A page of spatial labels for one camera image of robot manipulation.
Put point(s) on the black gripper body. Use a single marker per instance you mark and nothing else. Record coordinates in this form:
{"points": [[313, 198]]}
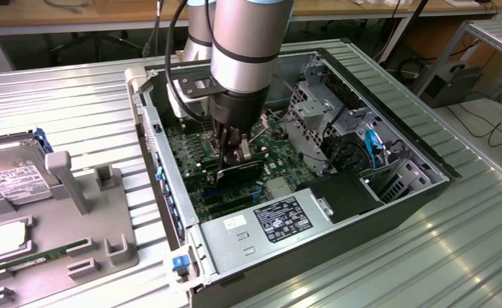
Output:
{"points": [[237, 109]]}

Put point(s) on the black graphics card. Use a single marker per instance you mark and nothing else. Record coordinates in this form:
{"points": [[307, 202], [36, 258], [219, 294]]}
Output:
{"points": [[241, 174]]}

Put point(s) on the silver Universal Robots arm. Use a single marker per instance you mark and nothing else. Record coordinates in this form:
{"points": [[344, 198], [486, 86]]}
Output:
{"points": [[241, 41]]}

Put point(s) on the metal socket cover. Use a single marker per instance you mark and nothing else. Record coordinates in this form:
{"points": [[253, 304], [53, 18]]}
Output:
{"points": [[264, 126]]}

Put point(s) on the installed green RAM stick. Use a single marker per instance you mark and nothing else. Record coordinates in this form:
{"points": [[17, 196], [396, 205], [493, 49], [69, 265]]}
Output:
{"points": [[205, 166]]}

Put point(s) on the green motherboard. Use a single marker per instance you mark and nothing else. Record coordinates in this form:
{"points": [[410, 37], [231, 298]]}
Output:
{"points": [[280, 154]]}

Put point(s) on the black RAM slot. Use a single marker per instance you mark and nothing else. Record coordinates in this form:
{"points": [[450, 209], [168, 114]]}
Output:
{"points": [[192, 126]]}

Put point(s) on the blue expansion slot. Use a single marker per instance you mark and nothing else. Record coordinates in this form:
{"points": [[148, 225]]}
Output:
{"points": [[208, 192]]}

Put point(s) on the silver chipset heatsink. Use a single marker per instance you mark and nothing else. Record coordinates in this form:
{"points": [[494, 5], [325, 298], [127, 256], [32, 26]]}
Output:
{"points": [[280, 186]]}

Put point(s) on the silver drive cage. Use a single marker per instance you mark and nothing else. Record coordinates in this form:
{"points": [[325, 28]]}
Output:
{"points": [[315, 109]]}

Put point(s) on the black expansion slot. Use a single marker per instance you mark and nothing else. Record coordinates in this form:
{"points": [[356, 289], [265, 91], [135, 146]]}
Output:
{"points": [[231, 203]]}

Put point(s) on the black plastic shroud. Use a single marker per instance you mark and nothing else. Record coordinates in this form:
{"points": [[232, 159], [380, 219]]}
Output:
{"points": [[340, 195]]}

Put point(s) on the grey power supply unit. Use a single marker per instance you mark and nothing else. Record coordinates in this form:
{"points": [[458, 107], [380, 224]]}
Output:
{"points": [[241, 234]]}

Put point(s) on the black open PC case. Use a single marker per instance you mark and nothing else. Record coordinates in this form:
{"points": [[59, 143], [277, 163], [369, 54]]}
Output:
{"points": [[404, 134]]}

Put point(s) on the blue case latch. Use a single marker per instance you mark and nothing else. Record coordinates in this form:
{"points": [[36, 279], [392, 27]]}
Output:
{"points": [[180, 263]]}

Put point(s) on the black office chair base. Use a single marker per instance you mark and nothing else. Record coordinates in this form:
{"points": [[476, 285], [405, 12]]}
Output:
{"points": [[96, 41]]}

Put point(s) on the wooden desk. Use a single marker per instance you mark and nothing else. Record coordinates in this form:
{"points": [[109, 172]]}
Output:
{"points": [[361, 9]]}

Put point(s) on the grey parts rack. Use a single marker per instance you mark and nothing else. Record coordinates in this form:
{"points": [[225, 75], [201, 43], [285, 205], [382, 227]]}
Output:
{"points": [[57, 231]]}

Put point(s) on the black box device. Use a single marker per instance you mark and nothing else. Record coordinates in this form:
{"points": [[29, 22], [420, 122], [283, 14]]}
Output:
{"points": [[452, 86]]}

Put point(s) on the silver hard disk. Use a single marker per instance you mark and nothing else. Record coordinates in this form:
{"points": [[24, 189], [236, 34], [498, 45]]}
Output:
{"points": [[8, 173]]}

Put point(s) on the silver CPU chip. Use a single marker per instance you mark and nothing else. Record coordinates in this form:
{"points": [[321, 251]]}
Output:
{"points": [[7, 239]]}

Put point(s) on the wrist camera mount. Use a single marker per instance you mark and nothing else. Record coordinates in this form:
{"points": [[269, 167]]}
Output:
{"points": [[191, 96]]}

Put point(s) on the blue disk carrier bracket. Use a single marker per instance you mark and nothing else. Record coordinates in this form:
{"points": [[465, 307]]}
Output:
{"points": [[43, 141]]}

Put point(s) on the metal frame slat table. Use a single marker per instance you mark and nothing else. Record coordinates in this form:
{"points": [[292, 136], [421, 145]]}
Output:
{"points": [[498, 35]]}

